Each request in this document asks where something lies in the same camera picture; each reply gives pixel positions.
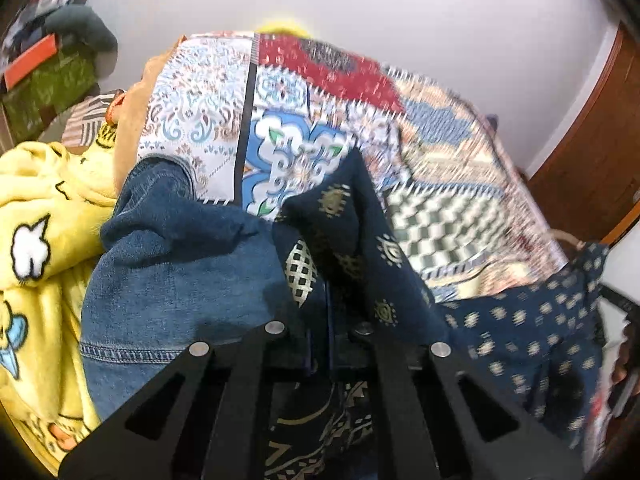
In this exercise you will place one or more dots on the navy patterned hooded jacket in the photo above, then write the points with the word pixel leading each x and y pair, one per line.
pixel 540 344

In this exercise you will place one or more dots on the blue denim jacket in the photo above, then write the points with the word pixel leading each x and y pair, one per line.
pixel 174 271

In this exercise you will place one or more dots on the orange box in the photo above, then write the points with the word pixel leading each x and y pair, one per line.
pixel 28 61

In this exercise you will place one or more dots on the brown wooden door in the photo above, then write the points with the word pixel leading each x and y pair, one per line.
pixel 589 185

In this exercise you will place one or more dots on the yellow cartoon fleece blanket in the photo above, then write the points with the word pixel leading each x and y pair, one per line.
pixel 53 204

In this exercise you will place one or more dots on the green patterned storage box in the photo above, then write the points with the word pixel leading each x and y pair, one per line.
pixel 49 90

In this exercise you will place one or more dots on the yellow curved foam tube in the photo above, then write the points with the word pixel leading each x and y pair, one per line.
pixel 284 26

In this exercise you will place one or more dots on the patchwork patterned bed quilt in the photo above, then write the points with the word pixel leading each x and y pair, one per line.
pixel 256 120

